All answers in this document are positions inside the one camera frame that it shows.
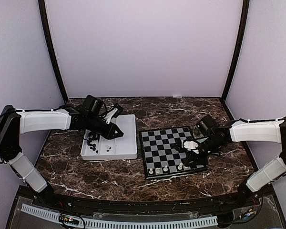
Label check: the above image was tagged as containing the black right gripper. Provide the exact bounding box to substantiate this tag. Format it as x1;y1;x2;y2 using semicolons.
184;134;223;167

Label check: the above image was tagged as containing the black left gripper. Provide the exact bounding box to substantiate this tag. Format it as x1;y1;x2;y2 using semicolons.
86;114;123;140

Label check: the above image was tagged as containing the white chess king piece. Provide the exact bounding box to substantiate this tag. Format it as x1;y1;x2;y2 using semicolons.
178;162;183;170

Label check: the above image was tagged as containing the white plastic parts tray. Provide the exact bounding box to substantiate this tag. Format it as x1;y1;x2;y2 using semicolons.
81;114;137;161

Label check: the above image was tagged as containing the white chess pawn piece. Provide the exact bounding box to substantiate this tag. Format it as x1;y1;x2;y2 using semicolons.
163;165;168;172

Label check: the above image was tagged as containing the black and grey chessboard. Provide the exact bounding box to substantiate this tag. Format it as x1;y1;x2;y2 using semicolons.
139;126;207;180

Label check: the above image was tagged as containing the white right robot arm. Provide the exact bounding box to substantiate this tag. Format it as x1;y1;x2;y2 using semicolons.
181;115;286;207

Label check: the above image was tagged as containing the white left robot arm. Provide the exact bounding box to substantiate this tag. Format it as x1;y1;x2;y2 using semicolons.
0;105;123;208

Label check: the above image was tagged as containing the pile of white chess pieces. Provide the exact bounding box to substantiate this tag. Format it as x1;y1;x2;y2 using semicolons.
105;145;114;153

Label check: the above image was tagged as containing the pile of black chess pieces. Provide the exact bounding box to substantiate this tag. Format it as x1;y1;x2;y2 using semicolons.
84;130;100;154

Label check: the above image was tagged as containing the light blue flower plate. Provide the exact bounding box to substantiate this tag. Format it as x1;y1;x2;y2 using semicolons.
193;126;205;139

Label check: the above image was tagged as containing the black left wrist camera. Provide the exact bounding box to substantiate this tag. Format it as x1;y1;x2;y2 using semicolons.
83;95;103;114

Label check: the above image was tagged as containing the white slotted cable duct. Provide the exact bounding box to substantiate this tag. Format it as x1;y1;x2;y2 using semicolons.
20;204;218;229

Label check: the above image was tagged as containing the black front rail base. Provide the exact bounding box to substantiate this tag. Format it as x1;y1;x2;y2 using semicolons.
12;186;280;216

